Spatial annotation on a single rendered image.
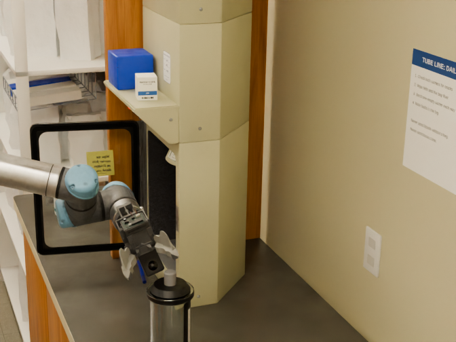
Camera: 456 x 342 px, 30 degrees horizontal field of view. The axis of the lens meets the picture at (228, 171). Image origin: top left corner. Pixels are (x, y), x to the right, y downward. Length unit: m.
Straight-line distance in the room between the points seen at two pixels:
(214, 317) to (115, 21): 0.86
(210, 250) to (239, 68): 0.49
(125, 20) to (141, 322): 0.83
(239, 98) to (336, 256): 0.51
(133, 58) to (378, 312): 0.91
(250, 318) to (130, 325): 0.32
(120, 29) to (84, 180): 0.62
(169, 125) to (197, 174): 0.16
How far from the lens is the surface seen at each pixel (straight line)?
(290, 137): 2.55
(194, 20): 2.09
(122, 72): 2.27
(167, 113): 2.12
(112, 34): 2.43
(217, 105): 2.16
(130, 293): 2.42
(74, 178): 1.95
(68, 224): 2.08
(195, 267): 2.29
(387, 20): 2.04
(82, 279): 2.52
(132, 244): 1.94
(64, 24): 3.36
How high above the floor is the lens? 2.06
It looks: 19 degrees down
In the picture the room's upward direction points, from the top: 1 degrees clockwise
